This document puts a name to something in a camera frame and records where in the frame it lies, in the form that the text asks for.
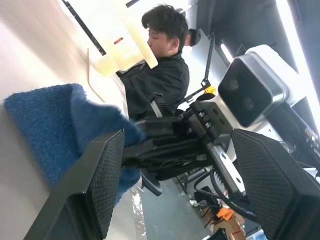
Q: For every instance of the black articulated stand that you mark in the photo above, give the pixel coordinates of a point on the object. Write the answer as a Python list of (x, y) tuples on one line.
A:
[(209, 57)]

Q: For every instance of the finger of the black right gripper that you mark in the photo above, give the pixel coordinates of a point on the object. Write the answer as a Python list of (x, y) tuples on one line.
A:
[(170, 132), (170, 160)]

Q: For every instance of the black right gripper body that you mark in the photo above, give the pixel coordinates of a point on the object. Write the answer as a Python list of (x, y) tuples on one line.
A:
[(202, 120)]

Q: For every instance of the person in black jacket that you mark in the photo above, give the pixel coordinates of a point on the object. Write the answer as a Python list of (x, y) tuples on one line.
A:
[(160, 82)]

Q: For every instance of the blue ankle sock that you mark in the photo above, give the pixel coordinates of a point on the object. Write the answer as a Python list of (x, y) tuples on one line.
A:
[(50, 120)]

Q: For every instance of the white plastic basket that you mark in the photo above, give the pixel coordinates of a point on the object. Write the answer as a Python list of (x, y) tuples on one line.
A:
[(112, 25)]

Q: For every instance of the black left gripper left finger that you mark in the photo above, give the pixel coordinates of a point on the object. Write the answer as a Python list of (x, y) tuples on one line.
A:
[(75, 200)]

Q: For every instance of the person with dark hair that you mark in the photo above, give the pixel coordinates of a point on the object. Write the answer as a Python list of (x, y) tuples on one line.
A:
[(193, 36)]

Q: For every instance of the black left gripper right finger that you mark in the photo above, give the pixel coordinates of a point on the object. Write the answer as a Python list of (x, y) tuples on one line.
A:
[(280, 190)]

